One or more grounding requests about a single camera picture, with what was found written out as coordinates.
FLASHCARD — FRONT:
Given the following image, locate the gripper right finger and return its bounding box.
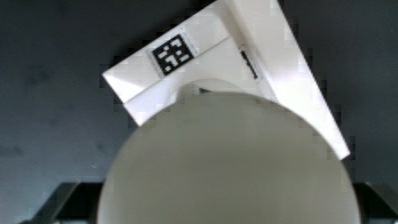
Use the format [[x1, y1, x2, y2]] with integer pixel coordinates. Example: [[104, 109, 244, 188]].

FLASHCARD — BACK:
[[353, 182, 398, 224]]

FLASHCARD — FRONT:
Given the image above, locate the white lamp base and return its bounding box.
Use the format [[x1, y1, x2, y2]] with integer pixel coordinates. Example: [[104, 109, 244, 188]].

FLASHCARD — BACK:
[[102, 0, 349, 158]]

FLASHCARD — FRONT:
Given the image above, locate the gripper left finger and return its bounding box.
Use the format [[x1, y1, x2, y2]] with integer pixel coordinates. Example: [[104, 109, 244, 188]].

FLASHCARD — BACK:
[[19, 182, 102, 224]]

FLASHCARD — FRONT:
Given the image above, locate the white lamp bulb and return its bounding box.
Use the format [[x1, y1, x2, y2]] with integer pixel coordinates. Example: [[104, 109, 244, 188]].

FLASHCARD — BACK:
[[97, 82, 360, 224]]

